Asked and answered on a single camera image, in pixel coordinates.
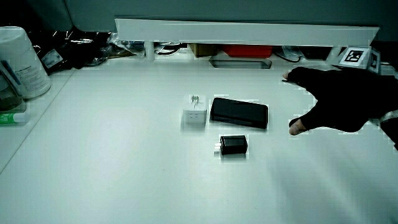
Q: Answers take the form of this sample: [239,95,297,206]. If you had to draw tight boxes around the person's right hand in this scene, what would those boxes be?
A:
[282,46,398,136]

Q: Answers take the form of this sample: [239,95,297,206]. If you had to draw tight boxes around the black power bank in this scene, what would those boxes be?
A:
[209,97,269,130]

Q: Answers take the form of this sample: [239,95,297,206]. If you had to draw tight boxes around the clear glass jar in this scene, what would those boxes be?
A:
[0,60,27,113]

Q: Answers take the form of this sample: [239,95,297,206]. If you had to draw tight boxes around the black cable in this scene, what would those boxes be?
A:
[273,46,304,63]
[154,42,188,56]

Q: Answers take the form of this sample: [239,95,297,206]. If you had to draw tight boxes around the brown cardboard box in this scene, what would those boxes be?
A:
[188,43,219,58]

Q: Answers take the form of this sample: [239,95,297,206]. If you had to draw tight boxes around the black plastic bag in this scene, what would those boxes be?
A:
[29,27,137,75]

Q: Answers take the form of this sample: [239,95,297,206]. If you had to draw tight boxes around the black charger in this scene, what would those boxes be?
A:
[213,134,249,156]

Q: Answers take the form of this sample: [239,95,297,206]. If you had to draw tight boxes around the white wipes canister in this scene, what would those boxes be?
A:
[0,26,52,100]

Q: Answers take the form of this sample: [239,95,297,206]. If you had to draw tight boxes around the white desk shelf riser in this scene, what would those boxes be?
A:
[114,17,380,62]

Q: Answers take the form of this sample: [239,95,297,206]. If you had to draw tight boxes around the red box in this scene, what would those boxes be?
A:
[221,44,274,59]

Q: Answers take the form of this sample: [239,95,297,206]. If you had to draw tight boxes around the green and white tube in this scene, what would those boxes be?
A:
[0,112,30,125]

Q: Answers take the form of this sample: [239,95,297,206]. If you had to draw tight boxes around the white charger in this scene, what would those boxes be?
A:
[182,94,208,126]

